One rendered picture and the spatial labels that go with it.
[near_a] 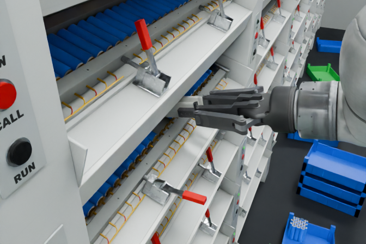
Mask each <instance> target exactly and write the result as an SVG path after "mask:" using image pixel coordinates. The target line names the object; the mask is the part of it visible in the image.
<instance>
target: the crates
mask: <svg viewBox="0 0 366 244"><path fill-rule="evenodd" d="M341 44H342V41H333V40H319V37H317V39H316V48H317V51H318V52H332V53H340V49H341ZM306 73H307V74H308V75H309V77H310V78H311V79H312V80H313V82H315V81H316V82H320V81H340V77H339V76H338V75H337V73H336V72H335V71H334V70H333V69H332V68H331V64H330V63H328V65H327V66H310V64H307V69H306ZM288 138H290V139H295V140H299V141H305V142H311V143H313V142H314V139H304V138H301V137H300V136H299V134H298V130H297V131H296V132H295V133H289V134H288ZM339 142H340V141H329V140H321V139H319V141H318V143H321V144H324V145H328V146H331V147H336V148H337V146H338V143H339Z"/></svg>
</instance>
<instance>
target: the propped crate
mask: <svg viewBox="0 0 366 244"><path fill-rule="evenodd" d="M292 217H294V213H292V212H290V213H289V218H288V221H287V224H286V229H285V233H284V237H283V241H282V244H335V237H334V232H335V229H336V227H335V226H334V225H331V227H330V229H326V228H323V227H320V226H317V225H314V224H311V223H308V226H307V232H306V237H305V240H304V241H302V242H298V240H297V241H295V240H294V239H290V238H289V237H288V230H289V225H290V221H291V219H292Z"/></svg>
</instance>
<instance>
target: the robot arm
mask: <svg viewBox="0 0 366 244"><path fill-rule="evenodd" d="M339 76H340V81H320V82H316V81H315V82H302V83H301V84H300V88H299V90H298V88H297V87H295V86H276V87H274V88H273V89H272V92H271V94H270V93H265V92H264V87H263V86H257V87H252V88H241V89H226V90H212V91H210V92H209V95H203V97H201V96H183V97H182V98H181V99H180V100H179V102H178V103H177V104H176V105H175V106H174V107H173V108H172V109H171V110H170V111H169V112H168V114H167V115H166V116H165V117H170V118H195V122H196V125H197V126H201V127H208V128H212V129H219V130H226V131H233V132H236V133H238V134H240V135H243V136H244V135H247V134H248V128H250V127H252V126H263V125H268V126H270V127H271V129H272V131H273V132H278V133H295V132H296V131H297V130H298V134H299V136H300V137H301V138H304V139H321V140H329V141H342V142H348V143H352V144H354V145H357V146H360V147H366V5H365V6H364V7H363V8H362V9H361V10H360V11H359V13H358V14H357V15H356V17H355V18H354V19H353V20H352V21H351V22H350V23H349V25H348V27H347V29H346V31H345V34H344V37H343V40H342V44H341V49H340V57H339Z"/></svg>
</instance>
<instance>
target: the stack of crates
mask: <svg viewBox="0 0 366 244"><path fill-rule="evenodd" d="M318 141H319V140H318V139H315V140H314V143H313V145H312V147H311V149H310V151H309V153H308V154H307V156H305V158H304V161H303V166H302V170H301V175H300V180H299V183H298V188H297V192H296V194H299V195H301V196H303V197H306V198H308V199H311V200H313V201H316V202H318V203H321V204H323V205H326V206H329V207H331V208H334V209H336V210H339V211H341V212H344V213H346V214H349V215H351V216H354V217H357V218H358V216H359V213H360V210H361V208H362V205H363V202H364V200H365V196H366V157H362V156H359V155H356V154H353V153H350V152H347V151H343V150H340V149H337V148H334V147H331V146H328V145H324V144H321V143H318Z"/></svg>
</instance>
